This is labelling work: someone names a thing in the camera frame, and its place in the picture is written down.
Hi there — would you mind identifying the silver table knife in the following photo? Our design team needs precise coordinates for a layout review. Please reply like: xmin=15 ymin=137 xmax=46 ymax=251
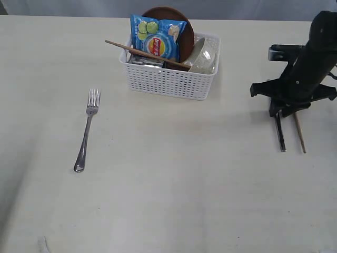
xmin=274 ymin=113 xmax=286 ymax=152

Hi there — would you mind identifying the silver metal cup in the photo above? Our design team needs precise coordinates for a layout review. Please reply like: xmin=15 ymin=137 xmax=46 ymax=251
xmin=128 ymin=54 xmax=164 ymax=69

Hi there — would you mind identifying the blue chips bag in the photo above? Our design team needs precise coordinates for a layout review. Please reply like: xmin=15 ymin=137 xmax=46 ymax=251
xmin=130 ymin=14 xmax=187 ymax=62

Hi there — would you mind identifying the grey ceramic bowl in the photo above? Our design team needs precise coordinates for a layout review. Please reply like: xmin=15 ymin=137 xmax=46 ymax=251
xmin=182 ymin=37 xmax=216 ymax=74

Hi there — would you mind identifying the silver metal fork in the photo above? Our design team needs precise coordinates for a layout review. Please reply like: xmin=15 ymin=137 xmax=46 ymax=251
xmin=73 ymin=89 xmax=101 ymax=173

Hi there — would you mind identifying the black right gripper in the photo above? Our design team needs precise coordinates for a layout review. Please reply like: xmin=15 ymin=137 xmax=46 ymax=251
xmin=250 ymin=44 xmax=336 ymax=117

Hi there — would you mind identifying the brown round plate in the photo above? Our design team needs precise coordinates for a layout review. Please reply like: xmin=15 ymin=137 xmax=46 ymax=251
xmin=143 ymin=6 xmax=194 ymax=62

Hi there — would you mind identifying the white perforated plastic basket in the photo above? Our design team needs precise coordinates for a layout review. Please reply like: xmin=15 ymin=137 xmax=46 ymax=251
xmin=119 ymin=33 xmax=221 ymax=100

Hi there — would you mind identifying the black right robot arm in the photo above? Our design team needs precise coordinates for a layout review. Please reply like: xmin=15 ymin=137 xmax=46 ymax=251
xmin=250 ymin=11 xmax=336 ymax=117

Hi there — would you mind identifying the brown wooden chopstick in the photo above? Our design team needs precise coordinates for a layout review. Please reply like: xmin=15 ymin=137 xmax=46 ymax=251
xmin=105 ymin=40 xmax=191 ymax=71
xmin=293 ymin=112 xmax=306 ymax=153

